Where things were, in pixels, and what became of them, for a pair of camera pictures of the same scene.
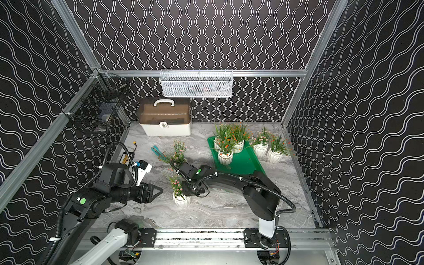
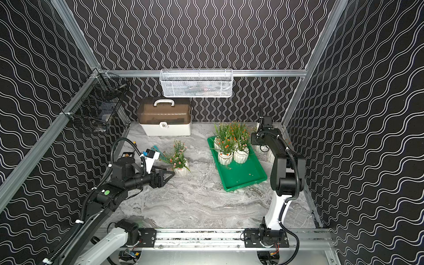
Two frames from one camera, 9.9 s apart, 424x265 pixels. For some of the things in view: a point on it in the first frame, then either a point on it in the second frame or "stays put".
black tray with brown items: [125, 159] stays put
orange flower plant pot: [238, 147] -> [239, 133]
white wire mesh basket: [196, 82] stays put
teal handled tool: [158, 152] stays put
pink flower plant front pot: [180, 200] -> [240, 156]
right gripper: [185, 192] -> [254, 141]
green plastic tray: [243, 163] stays put
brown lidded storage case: [165, 117] stays put
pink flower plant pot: [178, 157] stays put
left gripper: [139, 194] -> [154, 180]
